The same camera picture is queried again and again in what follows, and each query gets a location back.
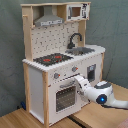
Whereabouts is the wooden toy kitchen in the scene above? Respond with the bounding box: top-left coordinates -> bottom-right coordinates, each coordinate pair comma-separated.
22,2 -> 105,128

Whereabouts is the left red stove knob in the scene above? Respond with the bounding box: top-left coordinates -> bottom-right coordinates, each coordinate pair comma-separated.
54,73 -> 60,79

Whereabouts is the black toy stovetop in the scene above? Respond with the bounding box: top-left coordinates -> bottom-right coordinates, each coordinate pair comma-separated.
34,53 -> 71,66

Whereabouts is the grey range hood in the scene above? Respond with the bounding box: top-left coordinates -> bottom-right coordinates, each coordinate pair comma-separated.
35,6 -> 64,27

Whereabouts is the black toy faucet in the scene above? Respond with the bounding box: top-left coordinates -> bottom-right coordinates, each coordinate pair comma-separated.
67,33 -> 82,49

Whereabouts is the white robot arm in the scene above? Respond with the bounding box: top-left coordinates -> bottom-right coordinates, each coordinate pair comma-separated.
75,75 -> 128,110

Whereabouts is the red stove knob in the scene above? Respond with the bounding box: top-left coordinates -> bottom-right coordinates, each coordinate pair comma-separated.
72,66 -> 78,72
54,73 -> 60,79

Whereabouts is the right red stove knob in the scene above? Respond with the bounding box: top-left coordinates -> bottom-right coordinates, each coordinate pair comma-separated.
72,66 -> 78,72

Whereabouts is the white dishwasher door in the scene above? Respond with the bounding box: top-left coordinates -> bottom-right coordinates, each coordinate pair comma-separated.
81,56 -> 102,86

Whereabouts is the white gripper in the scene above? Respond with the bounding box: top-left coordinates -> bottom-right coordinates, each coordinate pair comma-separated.
74,75 -> 92,98

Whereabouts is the white oven door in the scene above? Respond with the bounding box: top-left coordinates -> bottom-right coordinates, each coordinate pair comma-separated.
49,76 -> 87,125

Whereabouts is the grey toy sink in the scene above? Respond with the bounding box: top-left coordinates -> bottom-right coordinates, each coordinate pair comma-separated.
65,47 -> 95,56

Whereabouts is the white toy microwave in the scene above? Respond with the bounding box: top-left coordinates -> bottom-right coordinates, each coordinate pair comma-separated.
66,3 -> 90,21

